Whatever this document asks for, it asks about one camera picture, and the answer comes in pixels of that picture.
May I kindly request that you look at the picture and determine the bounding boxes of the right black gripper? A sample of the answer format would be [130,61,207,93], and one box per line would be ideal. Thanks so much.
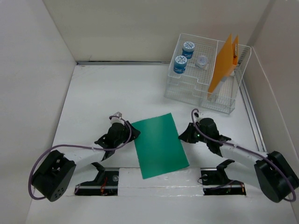
[177,123,208,145]

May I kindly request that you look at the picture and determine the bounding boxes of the green notebook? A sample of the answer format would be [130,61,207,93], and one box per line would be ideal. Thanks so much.
[132,113,189,179]

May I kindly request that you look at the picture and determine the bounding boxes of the blue tape roll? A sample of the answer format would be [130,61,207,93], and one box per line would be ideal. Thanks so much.
[182,41,195,59]
[173,55,188,74]

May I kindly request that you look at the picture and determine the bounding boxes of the small clear tape roll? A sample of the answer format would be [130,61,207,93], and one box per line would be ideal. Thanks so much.
[195,55,208,69]

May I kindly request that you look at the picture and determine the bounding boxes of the orange notebook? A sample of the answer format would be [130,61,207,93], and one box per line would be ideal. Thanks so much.
[208,34,239,97]

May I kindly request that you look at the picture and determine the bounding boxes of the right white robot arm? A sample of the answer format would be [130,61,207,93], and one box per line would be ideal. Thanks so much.
[178,118,299,203]

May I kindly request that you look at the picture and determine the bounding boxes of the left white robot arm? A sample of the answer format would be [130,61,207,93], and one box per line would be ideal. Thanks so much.
[28,120,141,202]

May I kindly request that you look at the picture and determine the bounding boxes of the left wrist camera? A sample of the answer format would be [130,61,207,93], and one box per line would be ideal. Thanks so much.
[109,112,123,124]

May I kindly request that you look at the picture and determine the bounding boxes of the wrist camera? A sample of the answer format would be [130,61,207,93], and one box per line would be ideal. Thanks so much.
[193,112,203,120]
[109,112,123,124]

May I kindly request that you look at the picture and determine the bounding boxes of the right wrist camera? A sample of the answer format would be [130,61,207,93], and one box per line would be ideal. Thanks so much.
[193,112,203,120]

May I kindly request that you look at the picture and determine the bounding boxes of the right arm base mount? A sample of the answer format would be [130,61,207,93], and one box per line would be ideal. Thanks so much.
[198,159,246,196]

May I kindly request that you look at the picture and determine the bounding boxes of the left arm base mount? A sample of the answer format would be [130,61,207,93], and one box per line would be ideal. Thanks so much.
[74,162,120,196]

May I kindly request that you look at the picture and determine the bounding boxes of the white wire rack organizer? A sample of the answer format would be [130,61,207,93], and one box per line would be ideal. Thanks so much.
[164,34,251,114]

